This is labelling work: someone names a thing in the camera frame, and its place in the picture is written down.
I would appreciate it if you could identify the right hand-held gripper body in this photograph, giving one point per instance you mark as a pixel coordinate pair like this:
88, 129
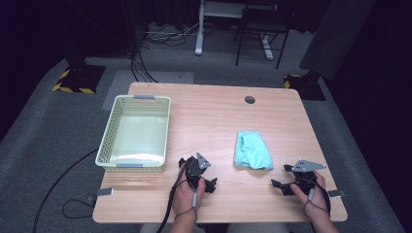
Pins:
306, 178

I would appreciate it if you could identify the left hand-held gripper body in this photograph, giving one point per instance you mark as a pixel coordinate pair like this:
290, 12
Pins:
194, 171

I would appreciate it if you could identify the teal t-shirt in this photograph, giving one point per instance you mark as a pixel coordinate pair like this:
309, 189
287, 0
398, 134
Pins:
252, 150

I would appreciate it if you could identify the person's right hand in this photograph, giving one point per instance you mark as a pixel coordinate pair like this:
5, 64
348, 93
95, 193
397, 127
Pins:
319, 204

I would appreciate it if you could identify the person's left hand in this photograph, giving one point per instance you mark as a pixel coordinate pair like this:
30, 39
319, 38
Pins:
184, 200

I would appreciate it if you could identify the grey table clamp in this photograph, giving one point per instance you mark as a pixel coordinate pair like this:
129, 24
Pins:
104, 192
336, 193

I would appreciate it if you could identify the light green plastic basket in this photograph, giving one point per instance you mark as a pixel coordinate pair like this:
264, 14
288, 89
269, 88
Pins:
139, 139

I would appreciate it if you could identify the yellow black striped stand base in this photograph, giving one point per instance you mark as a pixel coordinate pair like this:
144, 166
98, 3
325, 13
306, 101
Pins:
77, 79
304, 87

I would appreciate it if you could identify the dark grey panel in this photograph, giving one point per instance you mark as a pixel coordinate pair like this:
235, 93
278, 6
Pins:
336, 39

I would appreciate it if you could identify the white desk frame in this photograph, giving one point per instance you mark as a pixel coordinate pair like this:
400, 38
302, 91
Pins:
199, 39

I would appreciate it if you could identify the black metal chair frame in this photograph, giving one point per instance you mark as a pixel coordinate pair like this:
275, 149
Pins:
240, 42

